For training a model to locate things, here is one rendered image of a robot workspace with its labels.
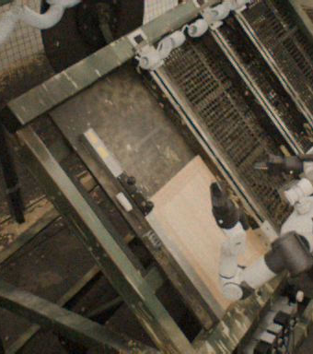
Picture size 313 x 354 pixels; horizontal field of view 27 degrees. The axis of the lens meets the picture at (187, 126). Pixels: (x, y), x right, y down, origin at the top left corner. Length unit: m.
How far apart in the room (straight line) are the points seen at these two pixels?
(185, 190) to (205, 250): 0.27
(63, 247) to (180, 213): 2.07
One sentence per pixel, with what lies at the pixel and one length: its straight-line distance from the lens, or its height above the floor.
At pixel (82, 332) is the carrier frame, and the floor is 0.79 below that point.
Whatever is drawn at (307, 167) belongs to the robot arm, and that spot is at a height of 1.27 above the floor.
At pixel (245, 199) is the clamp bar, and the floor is 1.13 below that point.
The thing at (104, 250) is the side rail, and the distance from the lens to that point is 2.54.
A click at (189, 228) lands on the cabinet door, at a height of 1.17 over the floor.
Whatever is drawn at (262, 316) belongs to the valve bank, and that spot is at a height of 0.75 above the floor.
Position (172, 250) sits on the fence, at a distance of 2.73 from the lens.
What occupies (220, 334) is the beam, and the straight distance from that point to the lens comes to 2.80.
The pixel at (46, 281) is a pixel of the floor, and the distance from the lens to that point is 4.56.
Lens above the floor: 2.91
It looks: 29 degrees down
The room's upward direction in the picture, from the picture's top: 5 degrees counter-clockwise
